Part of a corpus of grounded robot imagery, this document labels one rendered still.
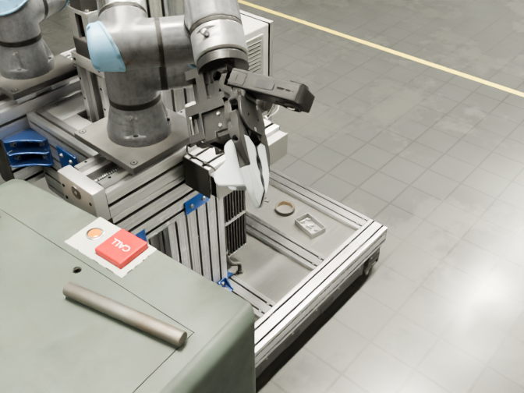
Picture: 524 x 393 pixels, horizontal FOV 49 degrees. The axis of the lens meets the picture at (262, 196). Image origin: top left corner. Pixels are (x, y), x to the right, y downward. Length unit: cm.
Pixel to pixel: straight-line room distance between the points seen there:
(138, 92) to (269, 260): 125
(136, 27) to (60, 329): 45
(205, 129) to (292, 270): 162
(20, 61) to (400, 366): 170
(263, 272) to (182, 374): 157
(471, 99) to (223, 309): 341
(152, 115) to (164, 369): 69
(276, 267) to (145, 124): 118
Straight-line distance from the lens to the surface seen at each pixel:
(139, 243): 93
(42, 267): 95
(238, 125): 72
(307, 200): 263
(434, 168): 334
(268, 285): 227
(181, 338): 79
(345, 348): 237
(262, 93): 75
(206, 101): 76
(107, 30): 91
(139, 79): 127
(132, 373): 79
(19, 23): 167
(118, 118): 133
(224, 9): 81
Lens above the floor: 190
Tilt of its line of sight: 39 degrees down
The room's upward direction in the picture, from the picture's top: straight up
